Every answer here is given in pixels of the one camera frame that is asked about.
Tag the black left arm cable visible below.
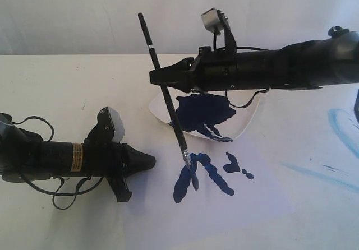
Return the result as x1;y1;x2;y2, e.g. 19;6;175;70
11;115;104;210

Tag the white square plate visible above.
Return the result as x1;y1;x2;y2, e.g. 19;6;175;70
148;89;267;143

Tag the white paper sheet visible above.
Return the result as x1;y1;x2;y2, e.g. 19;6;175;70
121;112;325;249

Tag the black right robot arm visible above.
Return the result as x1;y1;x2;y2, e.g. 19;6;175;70
149;26;358;93

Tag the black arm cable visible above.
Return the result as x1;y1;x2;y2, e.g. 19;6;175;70
211;31;284;109
11;115;104;210

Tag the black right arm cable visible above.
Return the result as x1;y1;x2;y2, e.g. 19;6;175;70
211;31;284;109

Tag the black paintbrush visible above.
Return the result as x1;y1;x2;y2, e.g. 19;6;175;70
137;12;200;191

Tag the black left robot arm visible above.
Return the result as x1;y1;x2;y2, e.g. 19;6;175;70
1;107;156;202

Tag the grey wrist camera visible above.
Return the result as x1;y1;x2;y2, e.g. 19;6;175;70
96;106;125;143
201;8;230;35

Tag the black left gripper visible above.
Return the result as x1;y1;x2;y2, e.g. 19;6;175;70
82;142;156;201

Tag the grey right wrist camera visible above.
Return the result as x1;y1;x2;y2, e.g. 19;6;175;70
201;8;230;35

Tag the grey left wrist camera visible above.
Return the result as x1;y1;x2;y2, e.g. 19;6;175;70
96;106;125;143

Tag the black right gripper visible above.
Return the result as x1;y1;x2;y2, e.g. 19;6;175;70
149;47;239;93

